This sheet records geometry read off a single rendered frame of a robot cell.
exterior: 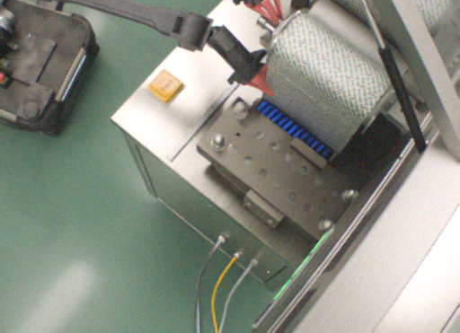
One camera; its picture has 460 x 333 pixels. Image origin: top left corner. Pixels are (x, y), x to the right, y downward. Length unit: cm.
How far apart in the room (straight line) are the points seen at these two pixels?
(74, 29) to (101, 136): 49
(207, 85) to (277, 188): 37
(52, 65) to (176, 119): 100
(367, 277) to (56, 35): 199
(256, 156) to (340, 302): 72
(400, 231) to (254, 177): 68
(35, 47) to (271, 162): 138
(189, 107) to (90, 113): 107
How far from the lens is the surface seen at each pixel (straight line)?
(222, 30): 129
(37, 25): 252
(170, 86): 153
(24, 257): 246
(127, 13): 132
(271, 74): 127
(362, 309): 69
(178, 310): 232
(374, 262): 70
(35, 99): 231
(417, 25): 63
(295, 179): 135
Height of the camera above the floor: 232
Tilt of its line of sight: 74 degrees down
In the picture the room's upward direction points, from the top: 7 degrees clockwise
